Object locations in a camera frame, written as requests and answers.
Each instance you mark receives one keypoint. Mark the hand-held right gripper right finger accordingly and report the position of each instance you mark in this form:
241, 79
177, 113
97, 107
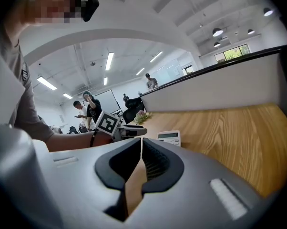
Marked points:
196, 175

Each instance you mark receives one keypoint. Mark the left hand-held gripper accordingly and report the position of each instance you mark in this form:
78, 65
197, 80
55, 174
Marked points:
107, 123

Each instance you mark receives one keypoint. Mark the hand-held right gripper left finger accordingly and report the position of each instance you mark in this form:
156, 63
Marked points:
81, 180

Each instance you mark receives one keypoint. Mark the white calculator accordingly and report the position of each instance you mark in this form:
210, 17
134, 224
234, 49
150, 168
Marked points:
169, 137

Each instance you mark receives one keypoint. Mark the person's left forearm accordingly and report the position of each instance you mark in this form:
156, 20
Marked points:
74, 141

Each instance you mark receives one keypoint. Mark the small flower bouquet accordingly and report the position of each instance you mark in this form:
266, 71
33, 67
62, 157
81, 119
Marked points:
142, 117

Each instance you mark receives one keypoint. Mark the black office chair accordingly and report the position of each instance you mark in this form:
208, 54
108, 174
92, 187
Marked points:
132, 108

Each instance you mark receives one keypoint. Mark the black framed whiteboard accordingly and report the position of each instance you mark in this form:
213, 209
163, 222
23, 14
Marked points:
109, 101

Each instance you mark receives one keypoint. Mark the ceiling light tube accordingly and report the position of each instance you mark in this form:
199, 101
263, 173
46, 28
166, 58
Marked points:
109, 61
156, 56
47, 83
67, 96
140, 71

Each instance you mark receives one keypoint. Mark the grey desk partition panel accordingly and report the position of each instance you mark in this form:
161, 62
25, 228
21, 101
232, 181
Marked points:
212, 85

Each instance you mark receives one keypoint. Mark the person's grey shirt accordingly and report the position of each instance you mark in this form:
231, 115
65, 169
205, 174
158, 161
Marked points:
19, 85

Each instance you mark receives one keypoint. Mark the black pendant lamp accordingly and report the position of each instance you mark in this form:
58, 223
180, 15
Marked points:
268, 12
217, 32
251, 31
217, 44

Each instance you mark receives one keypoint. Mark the high wall window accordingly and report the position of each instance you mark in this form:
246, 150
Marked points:
231, 54

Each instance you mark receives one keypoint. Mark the black head-worn camera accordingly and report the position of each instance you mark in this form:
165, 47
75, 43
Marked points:
89, 8

